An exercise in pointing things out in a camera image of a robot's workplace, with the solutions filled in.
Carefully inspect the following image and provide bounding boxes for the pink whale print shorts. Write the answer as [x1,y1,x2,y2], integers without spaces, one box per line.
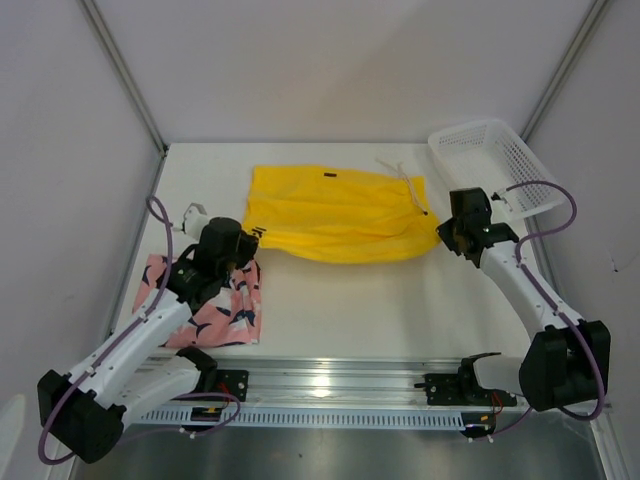
[161,260,262,349]

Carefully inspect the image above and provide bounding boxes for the yellow shorts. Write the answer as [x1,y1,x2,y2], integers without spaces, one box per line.
[243,165,440,265]

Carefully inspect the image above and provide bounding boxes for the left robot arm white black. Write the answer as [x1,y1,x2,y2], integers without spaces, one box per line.
[37,217,258,465]

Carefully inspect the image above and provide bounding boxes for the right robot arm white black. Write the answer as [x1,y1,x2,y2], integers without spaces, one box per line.
[436,187,611,421]

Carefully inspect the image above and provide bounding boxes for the white perforated plastic basket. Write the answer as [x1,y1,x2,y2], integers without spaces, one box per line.
[428,119,565,222]

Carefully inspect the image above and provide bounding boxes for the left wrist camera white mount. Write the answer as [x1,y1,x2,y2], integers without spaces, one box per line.
[180,203,209,240]

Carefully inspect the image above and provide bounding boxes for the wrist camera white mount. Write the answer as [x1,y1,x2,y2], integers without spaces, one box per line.
[491,192,520,219]
[180,203,209,240]

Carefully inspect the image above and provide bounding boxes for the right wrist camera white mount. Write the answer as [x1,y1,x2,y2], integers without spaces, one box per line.
[491,192,520,219]

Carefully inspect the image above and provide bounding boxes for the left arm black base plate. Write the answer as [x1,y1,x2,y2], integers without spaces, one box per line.
[195,369,249,402]

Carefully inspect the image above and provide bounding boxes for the aluminium mounting rail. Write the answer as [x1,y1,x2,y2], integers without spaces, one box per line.
[209,351,460,410]

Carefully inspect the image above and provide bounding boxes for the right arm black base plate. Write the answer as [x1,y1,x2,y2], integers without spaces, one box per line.
[414,373,517,407]

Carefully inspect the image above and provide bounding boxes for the white slotted cable duct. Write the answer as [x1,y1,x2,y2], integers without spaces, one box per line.
[136,405,465,431]

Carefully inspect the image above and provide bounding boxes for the right aluminium corner post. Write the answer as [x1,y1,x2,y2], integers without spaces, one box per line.
[520,0,614,143]

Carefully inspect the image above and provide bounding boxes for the aluminium corner post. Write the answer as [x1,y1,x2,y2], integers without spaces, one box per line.
[77,0,169,154]
[520,0,614,143]

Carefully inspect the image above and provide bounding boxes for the left aluminium corner post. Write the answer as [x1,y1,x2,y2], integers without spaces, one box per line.
[77,0,169,154]

